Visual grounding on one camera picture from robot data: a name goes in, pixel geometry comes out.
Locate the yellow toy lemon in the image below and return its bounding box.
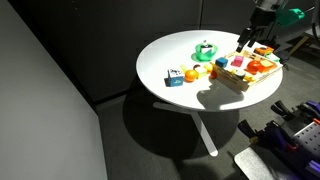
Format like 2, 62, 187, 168
179, 64, 190, 75

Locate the orange block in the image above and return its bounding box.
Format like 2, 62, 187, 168
259, 59, 278, 74

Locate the orange toy fruit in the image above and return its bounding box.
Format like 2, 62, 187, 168
184, 69, 200, 83

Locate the purple clamp with orange tip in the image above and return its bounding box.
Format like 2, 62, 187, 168
259, 124, 299, 152
299, 100, 320, 126

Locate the yellow toy banana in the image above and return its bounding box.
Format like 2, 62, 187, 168
244, 75, 257, 84

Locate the green block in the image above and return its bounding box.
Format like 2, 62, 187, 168
264, 53, 281, 64

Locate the side table with wooden leg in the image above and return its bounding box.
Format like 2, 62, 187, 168
288, 25, 320, 56

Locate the pink block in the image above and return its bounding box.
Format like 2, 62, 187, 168
231, 55, 245, 68

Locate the perforated metal breadboard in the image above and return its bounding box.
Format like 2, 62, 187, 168
289, 121, 320, 157

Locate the orange rainbow arch toy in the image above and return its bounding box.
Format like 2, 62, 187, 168
253, 45, 275, 57

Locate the yellow toy ball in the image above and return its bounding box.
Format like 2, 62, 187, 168
203, 62, 214, 74

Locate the red toy tomato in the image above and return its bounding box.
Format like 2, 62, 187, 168
245, 60, 263, 75

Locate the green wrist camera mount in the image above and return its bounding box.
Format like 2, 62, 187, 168
275, 8, 306, 28

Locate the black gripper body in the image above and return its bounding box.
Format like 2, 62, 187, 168
247, 6, 278, 36

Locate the wooden slatted tray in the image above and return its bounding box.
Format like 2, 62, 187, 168
210, 49, 284, 93

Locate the grey block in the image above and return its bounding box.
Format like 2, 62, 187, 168
234, 69, 247, 80

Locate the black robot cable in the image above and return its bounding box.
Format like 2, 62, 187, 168
310, 0, 320, 48

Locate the black handled clamp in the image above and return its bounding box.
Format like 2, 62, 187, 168
237, 119, 268, 142
270, 100, 297, 122

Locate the black white box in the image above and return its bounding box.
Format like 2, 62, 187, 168
199, 40, 215, 56

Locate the blue block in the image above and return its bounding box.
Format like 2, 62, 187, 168
215, 57, 229, 70

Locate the green bowl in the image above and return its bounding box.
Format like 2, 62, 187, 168
191, 42, 219, 63

